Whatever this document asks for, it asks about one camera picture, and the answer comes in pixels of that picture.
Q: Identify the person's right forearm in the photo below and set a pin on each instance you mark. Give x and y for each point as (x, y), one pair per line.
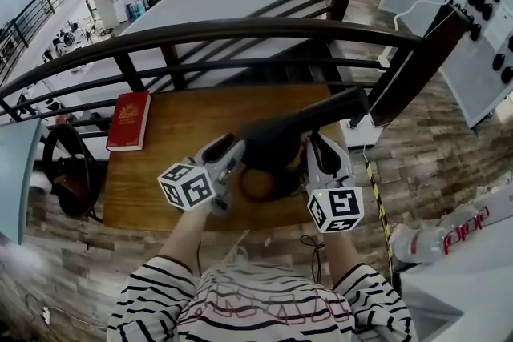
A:
(340, 256)

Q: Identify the yellow black striped tape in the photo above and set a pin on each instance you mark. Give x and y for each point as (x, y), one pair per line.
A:
(378, 196)

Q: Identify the white power adapter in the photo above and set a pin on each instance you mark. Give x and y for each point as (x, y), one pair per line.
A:
(46, 315)

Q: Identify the black steering wheel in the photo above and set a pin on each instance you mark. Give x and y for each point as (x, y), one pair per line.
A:
(80, 172)

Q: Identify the red hardcover book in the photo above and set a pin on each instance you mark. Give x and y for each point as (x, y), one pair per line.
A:
(128, 120)

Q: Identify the white display board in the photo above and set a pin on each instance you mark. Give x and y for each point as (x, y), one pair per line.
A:
(453, 64)

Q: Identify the light blue table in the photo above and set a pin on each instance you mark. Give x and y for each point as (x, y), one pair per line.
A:
(16, 172)

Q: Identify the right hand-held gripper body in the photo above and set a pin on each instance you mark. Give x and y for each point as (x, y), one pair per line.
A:
(336, 208)

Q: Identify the white side table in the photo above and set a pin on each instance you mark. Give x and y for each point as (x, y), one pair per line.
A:
(461, 292)

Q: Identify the white box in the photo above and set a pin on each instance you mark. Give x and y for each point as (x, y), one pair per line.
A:
(362, 134)

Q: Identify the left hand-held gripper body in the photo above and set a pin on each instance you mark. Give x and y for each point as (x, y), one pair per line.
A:
(188, 188)

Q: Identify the person's left forearm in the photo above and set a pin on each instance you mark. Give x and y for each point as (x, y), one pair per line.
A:
(186, 236)

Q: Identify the wooden table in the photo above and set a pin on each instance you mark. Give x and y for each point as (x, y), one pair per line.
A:
(168, 172)

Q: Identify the dark wooden railing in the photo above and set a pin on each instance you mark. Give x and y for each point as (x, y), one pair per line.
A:
(248, 28)

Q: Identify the clear plastic water bottle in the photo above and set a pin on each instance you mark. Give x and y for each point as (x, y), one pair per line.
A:
(421, 242)

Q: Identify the striped white shirt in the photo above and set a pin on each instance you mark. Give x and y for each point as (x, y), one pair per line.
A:
(256, 304)

